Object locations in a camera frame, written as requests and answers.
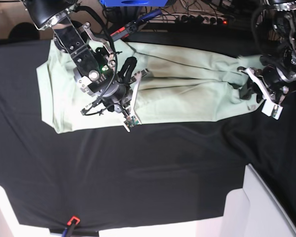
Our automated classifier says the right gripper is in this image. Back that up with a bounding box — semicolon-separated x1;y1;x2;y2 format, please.
74;56;150;132

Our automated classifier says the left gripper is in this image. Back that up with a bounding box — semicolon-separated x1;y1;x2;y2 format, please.
237;56;296;120

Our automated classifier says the light green T-shirt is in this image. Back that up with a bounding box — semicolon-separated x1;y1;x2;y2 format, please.
37;40;262;133

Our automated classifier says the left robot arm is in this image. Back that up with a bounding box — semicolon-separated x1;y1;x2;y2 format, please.
237;0;296;119

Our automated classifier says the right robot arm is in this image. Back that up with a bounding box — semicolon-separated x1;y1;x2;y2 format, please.
22;0;149;131

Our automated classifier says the black table cloth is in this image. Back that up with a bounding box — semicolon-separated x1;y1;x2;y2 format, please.
0;23;296;233

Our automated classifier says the red black clamp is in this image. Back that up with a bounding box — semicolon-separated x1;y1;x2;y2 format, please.
111;9;162;41

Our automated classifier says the red blue bottom clamp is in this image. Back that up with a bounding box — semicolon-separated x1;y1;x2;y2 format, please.
49;216;99;237

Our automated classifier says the blue box at top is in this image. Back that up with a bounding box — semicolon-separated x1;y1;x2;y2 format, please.
100;0;176;7

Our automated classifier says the white power strip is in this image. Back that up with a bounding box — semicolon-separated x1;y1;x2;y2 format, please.
160;13;229;26

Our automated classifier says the white right table frame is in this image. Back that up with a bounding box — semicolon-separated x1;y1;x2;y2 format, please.
222;163;296;237

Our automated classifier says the white table frame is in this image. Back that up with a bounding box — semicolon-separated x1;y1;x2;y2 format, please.
222;163;296;237
0;186;23;237

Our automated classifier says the white left table frame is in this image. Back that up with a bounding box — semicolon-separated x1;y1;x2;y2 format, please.
0;186;23;237

